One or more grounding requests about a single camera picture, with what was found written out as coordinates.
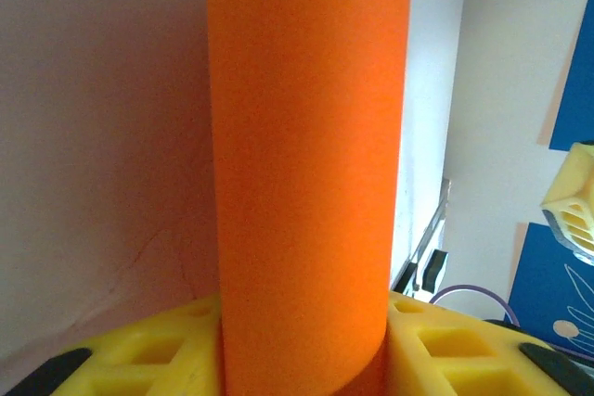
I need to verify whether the small black bracket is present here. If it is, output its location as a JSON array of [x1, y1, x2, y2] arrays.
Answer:
[[422, 249, 449, 291]]

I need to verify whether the aluminium corner post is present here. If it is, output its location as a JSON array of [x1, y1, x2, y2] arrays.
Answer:
[[392, 176, 452, 298]]

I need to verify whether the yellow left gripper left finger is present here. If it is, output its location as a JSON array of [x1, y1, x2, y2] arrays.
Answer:
[[0, 293, 226, 396]]

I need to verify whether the orange square paper sheet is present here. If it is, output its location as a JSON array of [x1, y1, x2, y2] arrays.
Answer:
[[203, 0, 417, 396]]

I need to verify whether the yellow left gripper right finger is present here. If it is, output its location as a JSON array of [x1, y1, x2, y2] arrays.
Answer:
[[387, 291, 594, 396]]

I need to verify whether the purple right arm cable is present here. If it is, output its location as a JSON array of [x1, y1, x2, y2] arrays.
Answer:
[[427, 283, 522, 328]]

